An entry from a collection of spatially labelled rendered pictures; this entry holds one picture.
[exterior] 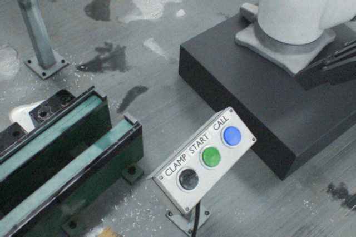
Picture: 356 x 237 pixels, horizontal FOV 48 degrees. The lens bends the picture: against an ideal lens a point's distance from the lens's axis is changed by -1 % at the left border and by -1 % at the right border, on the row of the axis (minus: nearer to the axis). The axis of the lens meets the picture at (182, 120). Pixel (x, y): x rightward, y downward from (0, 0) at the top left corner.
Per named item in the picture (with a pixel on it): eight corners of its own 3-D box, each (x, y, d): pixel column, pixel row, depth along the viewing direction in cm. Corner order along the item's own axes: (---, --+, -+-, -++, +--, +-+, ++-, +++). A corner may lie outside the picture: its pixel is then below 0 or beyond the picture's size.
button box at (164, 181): (173, 216, 61) (187, 215, 56) (143, 179, 60) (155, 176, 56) (241, 144, 69) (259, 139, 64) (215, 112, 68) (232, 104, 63)
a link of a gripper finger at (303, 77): (341, 74, 55) (339, 77, 55) (307, 88, 62) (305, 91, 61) (329, 57, 55) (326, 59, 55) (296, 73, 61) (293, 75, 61)
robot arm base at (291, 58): (261, -4, 105) (265, -22, 101) (336, 36, 97) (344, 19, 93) (218, 32, 97) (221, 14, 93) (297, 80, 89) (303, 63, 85)
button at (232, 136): (227, 151, 63) (233, 149, 61) (215, 136, 62) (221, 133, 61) (239, 139, 64) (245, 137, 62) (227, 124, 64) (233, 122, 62)
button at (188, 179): (184, 194, 58) (189, 194, 57) (171, 179, 58) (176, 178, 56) (198, 181, 60) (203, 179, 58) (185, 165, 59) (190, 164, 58)
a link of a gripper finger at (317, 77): (345, 69, 54) (334, 81, 52) (319, 80, 58) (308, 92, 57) (339, 60, 53) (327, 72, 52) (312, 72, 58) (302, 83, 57)
